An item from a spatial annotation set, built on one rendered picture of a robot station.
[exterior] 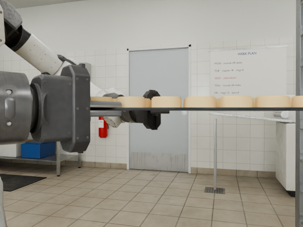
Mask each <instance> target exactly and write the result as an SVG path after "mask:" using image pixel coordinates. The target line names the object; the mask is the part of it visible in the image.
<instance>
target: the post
mask: <svg viewBox="0 0 303 227"><path fill-rule="evenodd" d="M300 25H303V5H301V4H300V0H296V96H300V88H303V67H300V56H303V36H301V35H300ZM300 119H303V111H296V123H295V227H303V225H302V224H301V223H300V222H299V212H303V193H301V192H300V191H299V181H303V161H300V160H299V151H300V150H303V130H301V129H300Z"/></svg>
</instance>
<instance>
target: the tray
mask: <svg viewBox="0 0 303 227"><path fill-rule="evenodd" d="M90 110H109V111H303V107H148V108H90Z"/></svg>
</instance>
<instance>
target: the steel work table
mask: <svg viewBox="0 0 303 227"><path fill-rule="evenodd" d="M77 156H78V168H81V153H78V155H72V154H60V141H57V142H56V154H55V155H51V156H48V157H44V158H41V159H31V158H21V156H20V157H16V158H15V157H0V159H10V160H26V161H42V162H56V169H57V177H59V176H60V162H61V161H64V160H68V159H71V158H74V157H77Z"/></svg>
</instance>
